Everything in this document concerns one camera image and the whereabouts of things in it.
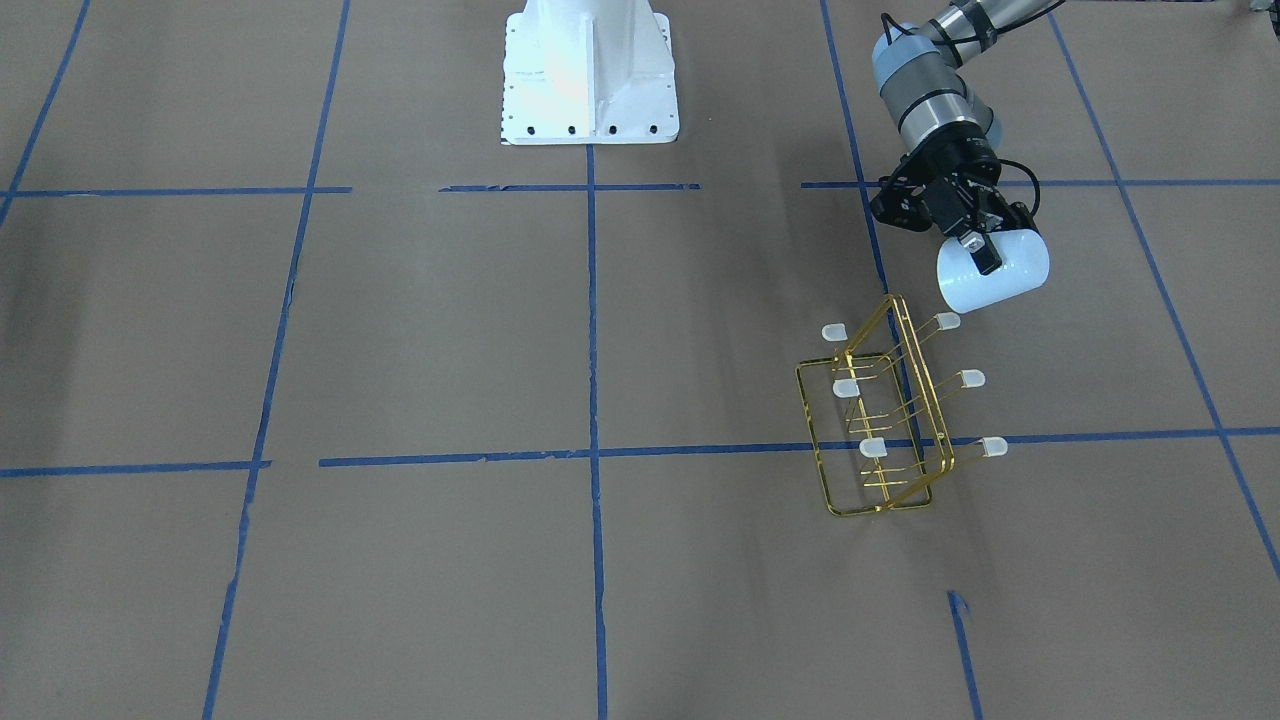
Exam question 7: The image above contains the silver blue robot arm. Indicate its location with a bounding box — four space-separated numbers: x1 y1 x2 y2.
870 1 1060 278

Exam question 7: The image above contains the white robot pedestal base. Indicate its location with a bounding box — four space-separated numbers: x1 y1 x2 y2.
500 1 680 146

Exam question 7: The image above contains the gold wire cup holder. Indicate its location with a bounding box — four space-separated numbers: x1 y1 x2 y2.
794 293 1010 518

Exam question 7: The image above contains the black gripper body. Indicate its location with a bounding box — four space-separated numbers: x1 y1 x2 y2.
870 122 1037 234

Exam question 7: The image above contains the white blue cup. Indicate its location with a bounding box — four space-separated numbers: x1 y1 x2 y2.
936 229 1051 314

